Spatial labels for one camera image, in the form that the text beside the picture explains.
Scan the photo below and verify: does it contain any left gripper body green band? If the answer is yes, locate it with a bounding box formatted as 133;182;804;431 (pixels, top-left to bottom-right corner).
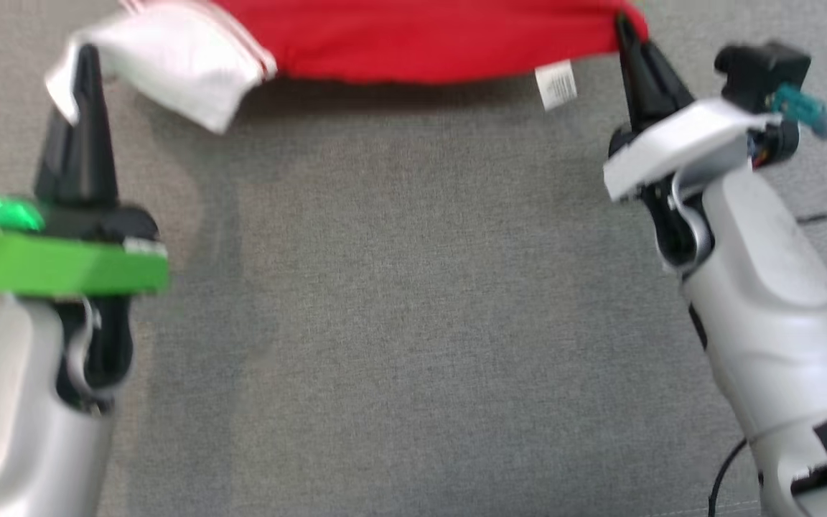
0;201;170;299

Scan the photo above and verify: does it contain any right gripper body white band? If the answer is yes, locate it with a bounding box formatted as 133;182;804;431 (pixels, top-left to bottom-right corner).
604;99;780;202

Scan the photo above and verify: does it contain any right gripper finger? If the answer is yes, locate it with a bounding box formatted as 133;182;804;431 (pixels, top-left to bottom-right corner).
625;16;694;126
616;14;648;134

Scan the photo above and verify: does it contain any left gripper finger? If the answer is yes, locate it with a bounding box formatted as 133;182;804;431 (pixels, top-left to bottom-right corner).
89;45;120;205
34;45;90;205

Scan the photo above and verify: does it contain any red basketball jersey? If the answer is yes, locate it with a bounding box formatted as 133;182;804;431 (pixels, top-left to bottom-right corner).
46;0;650;136

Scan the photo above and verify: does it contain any grey fabric sofa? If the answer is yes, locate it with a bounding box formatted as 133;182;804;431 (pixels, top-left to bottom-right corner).
0;0;827;517

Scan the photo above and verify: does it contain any right camera cable teal plug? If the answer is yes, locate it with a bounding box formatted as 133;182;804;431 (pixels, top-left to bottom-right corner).
708;85;827;517

